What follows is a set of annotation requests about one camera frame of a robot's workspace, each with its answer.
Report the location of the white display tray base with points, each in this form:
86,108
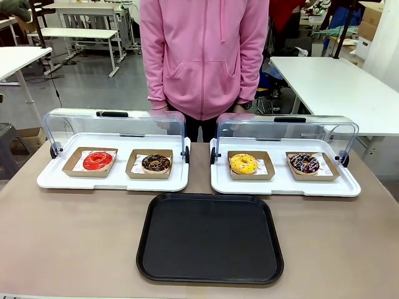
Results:
280,187
118,183

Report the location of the red glazed donut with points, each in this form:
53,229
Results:
88,163

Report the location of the black trousers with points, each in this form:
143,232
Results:
199,130

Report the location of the white printed paper liner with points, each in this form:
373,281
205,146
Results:
324,170
78,163
262,168
136,168

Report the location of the grey metal stool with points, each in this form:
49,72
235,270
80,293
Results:
6,146

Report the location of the black vertical pole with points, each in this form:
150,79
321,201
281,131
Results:
339,46
36,25

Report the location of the clear plastic dome lid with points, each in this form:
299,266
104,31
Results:
265,130
140,126

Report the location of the person left hand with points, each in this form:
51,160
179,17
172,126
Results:
239,108

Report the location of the low white desk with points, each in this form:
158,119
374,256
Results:
78,32

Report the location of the chocolate glazed donut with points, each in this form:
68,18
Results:
148,165

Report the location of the person in blue top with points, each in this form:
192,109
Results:
343,15

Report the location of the stacked brown cardboard boxes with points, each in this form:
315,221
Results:
371,21

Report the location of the large white table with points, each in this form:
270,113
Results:
327,84

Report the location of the person left forearm pink sleeve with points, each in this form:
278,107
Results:
251,78

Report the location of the yellow glazed donut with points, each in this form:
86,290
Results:
237,167

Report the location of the person right forearm pink sleeve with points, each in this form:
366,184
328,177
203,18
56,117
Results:
156,78

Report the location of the person right hand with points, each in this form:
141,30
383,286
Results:
159,107

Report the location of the black wristwatch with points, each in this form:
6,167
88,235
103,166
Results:
247,104

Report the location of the black plastic serving tray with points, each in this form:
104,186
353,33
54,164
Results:
209,236

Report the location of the tall white desk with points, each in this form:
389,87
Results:
81,6

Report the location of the dark purple sprinkled donut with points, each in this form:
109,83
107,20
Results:
296,165

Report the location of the white storage box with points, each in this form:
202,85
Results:
363,46

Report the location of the small white table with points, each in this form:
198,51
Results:
18,59

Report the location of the person in pink hoodie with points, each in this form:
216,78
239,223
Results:
202,62

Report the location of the person in red top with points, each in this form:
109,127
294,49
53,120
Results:
283,12

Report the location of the black office chair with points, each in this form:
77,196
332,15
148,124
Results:
293,43

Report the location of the brown cardboard food tray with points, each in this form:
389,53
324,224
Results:
70,172
331,176
249,177
134,176

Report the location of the cardboard box on floor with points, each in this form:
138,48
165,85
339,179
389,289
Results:
31,137

